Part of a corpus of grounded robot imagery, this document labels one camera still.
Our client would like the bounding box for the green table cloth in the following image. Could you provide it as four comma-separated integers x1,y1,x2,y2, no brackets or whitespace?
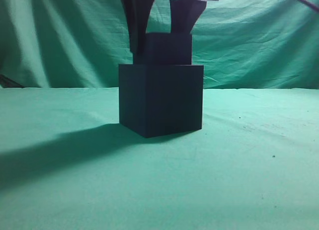
0,88,319,230

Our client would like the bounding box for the large dark groove box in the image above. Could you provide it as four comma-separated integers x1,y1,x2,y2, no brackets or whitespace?
119,64,204,138

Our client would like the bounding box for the small purple cube block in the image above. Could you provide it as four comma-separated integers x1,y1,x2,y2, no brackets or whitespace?
133,32,192,65

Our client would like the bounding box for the green backdrop cloth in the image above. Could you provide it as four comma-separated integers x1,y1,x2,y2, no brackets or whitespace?
0,0,319,89

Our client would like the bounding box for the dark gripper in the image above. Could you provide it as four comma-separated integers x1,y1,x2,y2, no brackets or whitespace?
121,0,218,53

